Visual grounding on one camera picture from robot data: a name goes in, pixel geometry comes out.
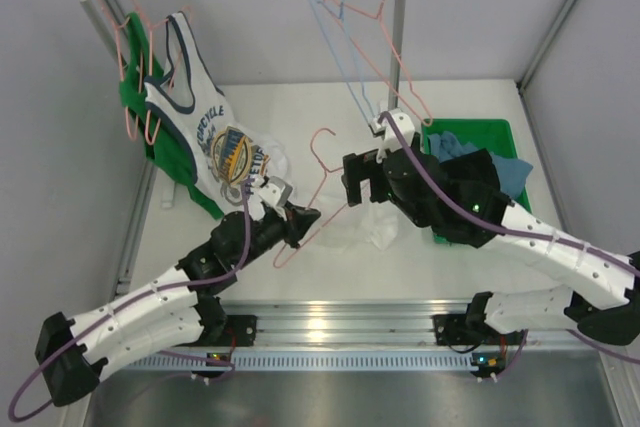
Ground pink hanger holding printed top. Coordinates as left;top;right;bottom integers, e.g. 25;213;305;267
122;0;194;144

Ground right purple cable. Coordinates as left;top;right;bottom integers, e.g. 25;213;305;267
377;111;640;363

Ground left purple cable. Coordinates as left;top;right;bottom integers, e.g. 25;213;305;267
10;177;256;423

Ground aluminium mounting rail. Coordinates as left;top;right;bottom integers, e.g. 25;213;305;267
114;299;616;373

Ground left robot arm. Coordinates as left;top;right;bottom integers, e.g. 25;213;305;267
35;203;321;407

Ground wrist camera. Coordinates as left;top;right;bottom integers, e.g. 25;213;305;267
251;176;293;209
369;109;416;164

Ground pink hanger near right post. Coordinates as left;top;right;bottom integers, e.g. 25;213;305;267
308;0;433;127

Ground blue garment in bin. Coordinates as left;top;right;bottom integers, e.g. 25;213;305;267
427;131;533;200

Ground blue wire hanger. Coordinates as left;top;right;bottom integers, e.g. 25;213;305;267
308;0;376;126

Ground green plastic bin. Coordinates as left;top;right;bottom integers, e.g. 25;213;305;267
421;118;539;247

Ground green tank top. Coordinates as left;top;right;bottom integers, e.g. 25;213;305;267
119;12;223;219

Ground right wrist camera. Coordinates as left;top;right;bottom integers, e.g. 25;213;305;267
369;109;416;164

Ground pink wire hanger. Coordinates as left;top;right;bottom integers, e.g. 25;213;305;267
272;127;367;269

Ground white printed tank top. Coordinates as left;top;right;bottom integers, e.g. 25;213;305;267
144;11;289;213

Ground purple cable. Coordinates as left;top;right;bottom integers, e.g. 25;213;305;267
10;177;256;423
377;111;640;363

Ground black garment in bin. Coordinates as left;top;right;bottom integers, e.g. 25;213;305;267
429;149;512;213

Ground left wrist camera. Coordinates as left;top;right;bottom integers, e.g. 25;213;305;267
251;176;293;209

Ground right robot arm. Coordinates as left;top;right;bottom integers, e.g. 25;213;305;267
342;149;639;346

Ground pink hanger far left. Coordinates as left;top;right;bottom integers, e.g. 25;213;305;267
97;0;139;141

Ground plain white tank top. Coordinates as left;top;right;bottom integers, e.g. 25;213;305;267
319;186;401;252

